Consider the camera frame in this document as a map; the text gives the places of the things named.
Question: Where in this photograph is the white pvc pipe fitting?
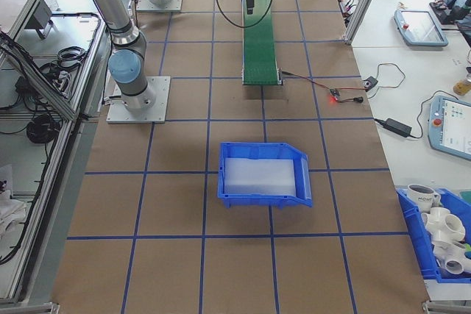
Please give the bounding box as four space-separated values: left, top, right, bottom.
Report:
420 206 467 244
431 239 471 276

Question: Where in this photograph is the black cable coil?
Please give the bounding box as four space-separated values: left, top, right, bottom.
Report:
26 113 62 145

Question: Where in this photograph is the white printed mug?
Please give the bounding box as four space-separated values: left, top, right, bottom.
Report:
406 183 442 215

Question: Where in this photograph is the blue grey teach pendant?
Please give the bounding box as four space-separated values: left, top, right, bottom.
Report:
425 93 471 156
393 8 450 49

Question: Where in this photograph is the metal v-shaped frame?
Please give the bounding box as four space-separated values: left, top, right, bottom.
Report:
0 0 111 306

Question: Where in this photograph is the blue parts bin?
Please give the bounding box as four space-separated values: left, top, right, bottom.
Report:
396 188 471 285

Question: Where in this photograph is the white crumpled cloth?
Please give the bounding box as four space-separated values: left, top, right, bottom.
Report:
0 163 29 236

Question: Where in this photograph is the grey metal box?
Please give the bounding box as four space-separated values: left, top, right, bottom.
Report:
25 0 57 40

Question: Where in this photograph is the white power strip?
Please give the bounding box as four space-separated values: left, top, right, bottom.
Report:
51 67 73 91

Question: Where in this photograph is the aluminium profile post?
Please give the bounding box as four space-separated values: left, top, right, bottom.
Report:
344 0 390 46

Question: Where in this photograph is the blue plastic bin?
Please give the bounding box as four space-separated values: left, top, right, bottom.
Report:
216 140 315 209

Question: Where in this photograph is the black adapter block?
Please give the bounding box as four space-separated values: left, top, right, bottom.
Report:
14 77 31 95

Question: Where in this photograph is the green conveyor belt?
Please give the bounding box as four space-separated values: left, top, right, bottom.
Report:
241 0 284 87

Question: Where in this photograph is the red black conveyor wire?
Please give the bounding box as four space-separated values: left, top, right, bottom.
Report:
279 69 334 93

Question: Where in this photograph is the black controller device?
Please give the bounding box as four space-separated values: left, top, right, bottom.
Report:
429 0 471 30

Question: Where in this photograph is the small black power adapter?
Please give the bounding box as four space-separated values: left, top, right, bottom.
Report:
383 118 414 137

